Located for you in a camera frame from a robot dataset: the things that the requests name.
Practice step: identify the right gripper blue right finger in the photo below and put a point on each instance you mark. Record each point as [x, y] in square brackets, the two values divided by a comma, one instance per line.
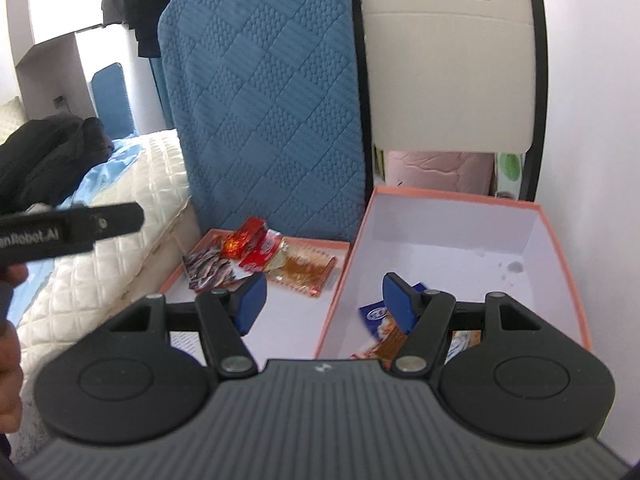
[403, 301]

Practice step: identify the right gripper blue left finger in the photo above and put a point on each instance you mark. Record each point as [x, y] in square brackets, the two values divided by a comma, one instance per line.
[247, 302]

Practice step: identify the red clear spicy stick packet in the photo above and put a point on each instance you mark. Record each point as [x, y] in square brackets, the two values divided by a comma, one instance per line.
[243, 240]

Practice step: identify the person's left hand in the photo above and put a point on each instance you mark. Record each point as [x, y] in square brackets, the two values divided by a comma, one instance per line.
[11, 371]

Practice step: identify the blue white packet in box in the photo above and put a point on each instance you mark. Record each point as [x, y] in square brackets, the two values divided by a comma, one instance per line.
[388, 338]

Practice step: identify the red white small packet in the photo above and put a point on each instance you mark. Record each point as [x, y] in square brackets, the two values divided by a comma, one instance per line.
[259, 250]

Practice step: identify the black silver shrimp snack packet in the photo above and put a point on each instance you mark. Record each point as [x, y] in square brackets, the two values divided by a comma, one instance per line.
[208, 269]

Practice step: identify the cream quilted mattress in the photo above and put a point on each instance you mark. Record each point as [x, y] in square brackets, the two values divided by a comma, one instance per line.
[85, 290]

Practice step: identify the orange tofu snack packet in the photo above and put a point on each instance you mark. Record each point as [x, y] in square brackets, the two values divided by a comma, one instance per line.
[302, 268]

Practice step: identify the black clothing on bed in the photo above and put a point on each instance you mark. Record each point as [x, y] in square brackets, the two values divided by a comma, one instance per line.
[44, 161]

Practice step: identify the pink deep cardboard box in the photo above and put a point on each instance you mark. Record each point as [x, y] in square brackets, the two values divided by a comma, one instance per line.
[467, 245]

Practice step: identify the light blue bed sheet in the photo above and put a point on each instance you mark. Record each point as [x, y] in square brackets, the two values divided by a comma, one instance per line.
[97, 179]

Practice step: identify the small blue cushion far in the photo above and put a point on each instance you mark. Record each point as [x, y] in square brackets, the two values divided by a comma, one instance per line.
[111, 101]

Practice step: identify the pink pillow under chair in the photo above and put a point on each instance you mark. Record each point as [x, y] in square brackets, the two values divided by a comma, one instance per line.
[461, 172]

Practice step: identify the white wardrobe shelf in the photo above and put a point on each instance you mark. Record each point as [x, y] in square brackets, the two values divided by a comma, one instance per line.
[57, 48]

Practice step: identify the blue textured headboard cushion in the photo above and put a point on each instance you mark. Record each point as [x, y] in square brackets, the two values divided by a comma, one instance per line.
[265, 99]

